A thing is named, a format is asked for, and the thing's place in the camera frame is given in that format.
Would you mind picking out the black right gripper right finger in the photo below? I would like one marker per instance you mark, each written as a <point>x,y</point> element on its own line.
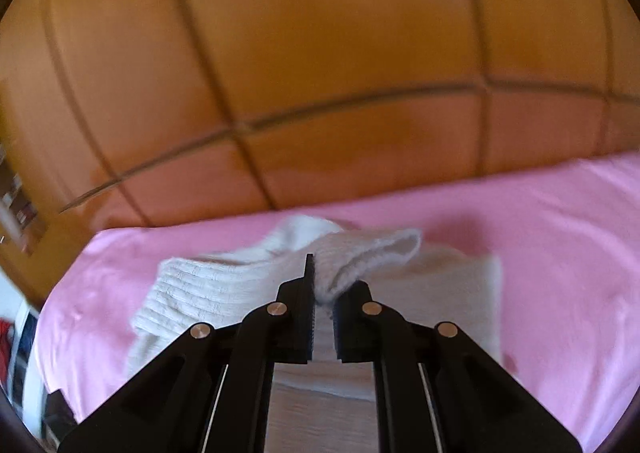
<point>436,390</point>

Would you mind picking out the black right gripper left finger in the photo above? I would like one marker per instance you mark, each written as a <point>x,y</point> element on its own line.
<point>209,390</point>

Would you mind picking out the clothes pile beside bed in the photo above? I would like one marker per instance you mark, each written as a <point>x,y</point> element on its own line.
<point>46,415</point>

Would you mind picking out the pink bed cover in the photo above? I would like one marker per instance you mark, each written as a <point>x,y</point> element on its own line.
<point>541,269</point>

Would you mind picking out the cluttered wooden shelf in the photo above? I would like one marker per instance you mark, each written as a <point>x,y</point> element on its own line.
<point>20,221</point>

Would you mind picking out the wooden panelled wardrobe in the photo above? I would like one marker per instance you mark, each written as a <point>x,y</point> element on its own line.
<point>153,113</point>

